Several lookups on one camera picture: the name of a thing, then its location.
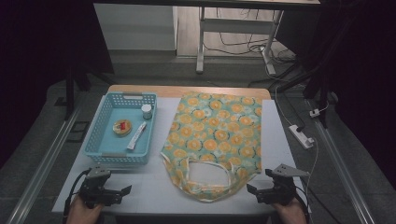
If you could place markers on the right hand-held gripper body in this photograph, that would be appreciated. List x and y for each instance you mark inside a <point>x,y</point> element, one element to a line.
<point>281,189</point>

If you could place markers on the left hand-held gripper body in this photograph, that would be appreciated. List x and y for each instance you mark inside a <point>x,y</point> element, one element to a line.
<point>95,189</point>

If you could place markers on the white tube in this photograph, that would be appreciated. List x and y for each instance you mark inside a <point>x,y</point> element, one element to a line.
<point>137,135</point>

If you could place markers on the round tin with red label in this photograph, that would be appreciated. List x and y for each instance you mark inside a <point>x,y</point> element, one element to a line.
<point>122,127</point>

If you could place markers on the light blue plastic basket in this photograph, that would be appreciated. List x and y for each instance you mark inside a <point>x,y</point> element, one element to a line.
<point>121,127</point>

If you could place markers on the orange print cloth bag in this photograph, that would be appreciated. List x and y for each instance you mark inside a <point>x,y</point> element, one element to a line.
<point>214,133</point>

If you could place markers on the small jar with white lid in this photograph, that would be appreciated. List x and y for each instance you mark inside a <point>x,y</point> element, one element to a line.
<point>146,111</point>

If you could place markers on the person's right hand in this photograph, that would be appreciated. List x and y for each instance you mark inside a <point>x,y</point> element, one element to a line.
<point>291,213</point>

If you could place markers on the person's left hand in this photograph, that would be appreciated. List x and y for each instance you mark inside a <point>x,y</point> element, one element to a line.
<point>82,213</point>

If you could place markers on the white table mat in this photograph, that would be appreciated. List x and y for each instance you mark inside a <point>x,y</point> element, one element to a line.
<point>162,186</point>

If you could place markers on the white power strip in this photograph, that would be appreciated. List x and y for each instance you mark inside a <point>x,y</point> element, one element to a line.
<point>300,136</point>

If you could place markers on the black floor plate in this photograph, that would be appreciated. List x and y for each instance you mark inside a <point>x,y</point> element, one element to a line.
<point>79,131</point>

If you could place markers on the small white adapter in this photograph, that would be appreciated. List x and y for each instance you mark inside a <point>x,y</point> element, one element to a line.
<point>314,113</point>

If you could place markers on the black metal stand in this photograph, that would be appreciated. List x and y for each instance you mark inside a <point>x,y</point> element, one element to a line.
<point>70,93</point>
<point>320,90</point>

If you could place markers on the white panel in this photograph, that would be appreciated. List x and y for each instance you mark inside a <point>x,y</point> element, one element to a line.
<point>137,28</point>

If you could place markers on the aluminium rail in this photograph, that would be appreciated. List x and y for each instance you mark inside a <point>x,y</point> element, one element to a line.
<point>342,168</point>
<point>43,168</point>

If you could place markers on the white metal desk frame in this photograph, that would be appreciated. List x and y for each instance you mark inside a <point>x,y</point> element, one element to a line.
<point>236,25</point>

